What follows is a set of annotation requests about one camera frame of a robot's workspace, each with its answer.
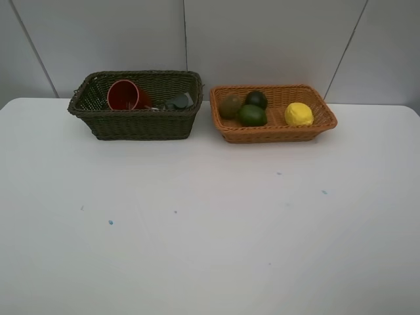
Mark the brown kiwi fruit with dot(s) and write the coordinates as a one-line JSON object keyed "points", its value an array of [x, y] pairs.
{"points": [[230, 106]]}

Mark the green lime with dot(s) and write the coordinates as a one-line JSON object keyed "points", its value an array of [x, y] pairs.
{"points": [[252, 116]]}

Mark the dark green square bottle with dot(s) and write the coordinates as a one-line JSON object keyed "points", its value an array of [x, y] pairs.
{"points": [[180, 102]]}

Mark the dark mangosteen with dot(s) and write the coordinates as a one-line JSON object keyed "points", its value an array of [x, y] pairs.
{"points": [[257, 98]]}

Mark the yellow lemon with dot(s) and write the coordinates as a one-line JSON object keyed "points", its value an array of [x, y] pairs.
{"points": [[298, 114]]}

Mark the red plastic cup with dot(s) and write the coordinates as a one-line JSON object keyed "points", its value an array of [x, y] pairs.
{"points": [[126, 95]]}

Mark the dark green wicker basket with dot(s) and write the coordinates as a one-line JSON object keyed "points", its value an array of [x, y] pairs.
{"points": [[89, 103]]}

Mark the orange wicker basket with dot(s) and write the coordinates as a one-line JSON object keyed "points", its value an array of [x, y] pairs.
{"points": [[276, 130]]}

